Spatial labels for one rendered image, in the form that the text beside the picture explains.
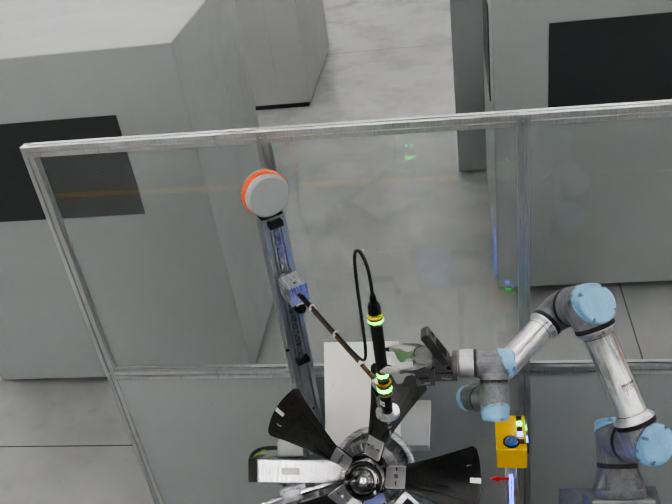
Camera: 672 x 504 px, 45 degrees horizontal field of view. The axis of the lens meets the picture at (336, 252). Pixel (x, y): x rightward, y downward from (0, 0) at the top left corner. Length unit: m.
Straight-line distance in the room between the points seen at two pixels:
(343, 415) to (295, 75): 5.65
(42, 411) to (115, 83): 2.11
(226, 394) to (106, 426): 1.51
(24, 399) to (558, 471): 3.19
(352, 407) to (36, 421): 2.68
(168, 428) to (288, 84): 5.05
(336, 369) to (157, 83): 1.75
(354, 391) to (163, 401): 1.08
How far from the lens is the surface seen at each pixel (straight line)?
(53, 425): 5.02
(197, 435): 3.69
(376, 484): 2.54
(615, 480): 2.55
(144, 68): 3.91
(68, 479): 4.66
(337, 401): 2.81
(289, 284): 2.74
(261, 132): 2.71
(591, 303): 2.33
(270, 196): 2.66
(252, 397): 3.45
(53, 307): 4.88
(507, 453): 2.82
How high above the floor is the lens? 3.13
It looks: 33 degrees down
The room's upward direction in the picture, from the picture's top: 9 degrees counter-clockwise
